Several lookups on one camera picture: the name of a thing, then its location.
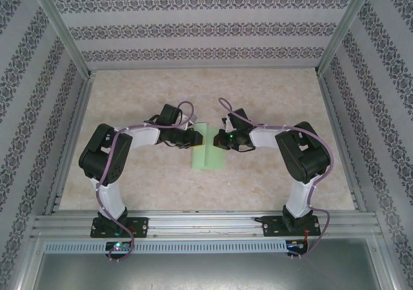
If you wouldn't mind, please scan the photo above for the grey slotted cable duct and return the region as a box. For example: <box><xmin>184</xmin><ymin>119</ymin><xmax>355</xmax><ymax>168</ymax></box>
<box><xmin>43</xmin><ymin>240</ymin><xmax>290</xmax><ymax>254</ymax></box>

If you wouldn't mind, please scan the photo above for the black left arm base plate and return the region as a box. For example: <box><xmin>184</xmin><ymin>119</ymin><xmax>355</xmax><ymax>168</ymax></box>
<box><xmin>90</xmin><ymin>217</ymin><xmax>150</xmax><ymax>239</ymax></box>

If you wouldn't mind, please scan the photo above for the aluminium frame bar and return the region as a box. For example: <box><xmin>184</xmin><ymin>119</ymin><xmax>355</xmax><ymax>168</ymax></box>
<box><xmin>376</xmin><ymin>234</ymin><xmax>407</xmax><ymax>290</ymax></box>
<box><xmin>9</xmin><ymin>233</ymin><xmax>45</xmax><ymax>290</ymax></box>

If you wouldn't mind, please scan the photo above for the green paper sheet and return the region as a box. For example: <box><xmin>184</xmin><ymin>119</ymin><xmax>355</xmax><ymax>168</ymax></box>
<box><xmin>190</xmin><ymin>123</ymin><xmax>226</xmax><ymax>171</ymax></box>

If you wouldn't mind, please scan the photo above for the aluminium table side rail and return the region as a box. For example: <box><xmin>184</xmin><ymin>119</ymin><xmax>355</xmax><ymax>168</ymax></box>
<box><xmin>43</xmin><ymin>72</ymin><xmax>96</xmax><ymax>215</ymax></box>
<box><xmin>316</xmin><ymin>72</ymin><xmax>368</xmax><ymax>213</ymax></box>

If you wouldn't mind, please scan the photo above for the aluminium frame post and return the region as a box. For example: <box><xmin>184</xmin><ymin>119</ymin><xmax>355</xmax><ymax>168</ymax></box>
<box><xmin>25</xmin><ymin>0</ymin><xmax>97</xmax><ymax>79</ymax></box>
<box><xmin>314</xmin><ymin>0</ymin><xmax>378</xmax><ymax>78</ymax></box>

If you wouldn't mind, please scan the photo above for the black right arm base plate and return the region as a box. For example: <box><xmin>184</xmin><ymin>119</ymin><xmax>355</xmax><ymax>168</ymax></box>
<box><xmin>263</xmin><ymin>215</ymin><xmax>320</xmax><ymax>238</ymax></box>

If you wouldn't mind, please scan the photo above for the grey sheet metal panel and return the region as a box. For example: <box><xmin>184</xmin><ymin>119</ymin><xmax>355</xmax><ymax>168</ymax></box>
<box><xmin>32</xmin><ymin>238</ymin><xmax>396</xmax><ymax>290</ymax></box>

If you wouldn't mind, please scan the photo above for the aluminium mounting beam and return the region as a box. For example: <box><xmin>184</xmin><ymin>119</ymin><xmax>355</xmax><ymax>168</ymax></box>
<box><xmin>32</xmin><ymin>211</ymin><xmax>383</xmax><ymax>239</ymax></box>

